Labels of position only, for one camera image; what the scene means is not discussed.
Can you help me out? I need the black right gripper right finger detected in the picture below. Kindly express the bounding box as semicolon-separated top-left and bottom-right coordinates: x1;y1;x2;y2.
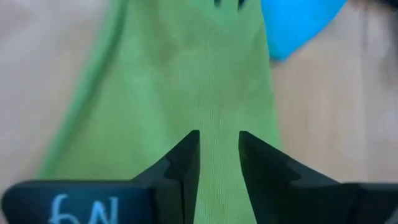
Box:
238;131;398;224

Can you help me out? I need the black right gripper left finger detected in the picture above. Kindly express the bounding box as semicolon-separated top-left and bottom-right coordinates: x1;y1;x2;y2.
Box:
1;130;200;224

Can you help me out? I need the light blue microfiber towel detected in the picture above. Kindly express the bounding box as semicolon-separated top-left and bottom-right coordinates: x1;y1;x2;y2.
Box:
261;0;348;62

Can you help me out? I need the green microfiber towel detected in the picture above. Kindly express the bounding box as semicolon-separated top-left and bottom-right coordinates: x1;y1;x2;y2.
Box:
35;0;282;224

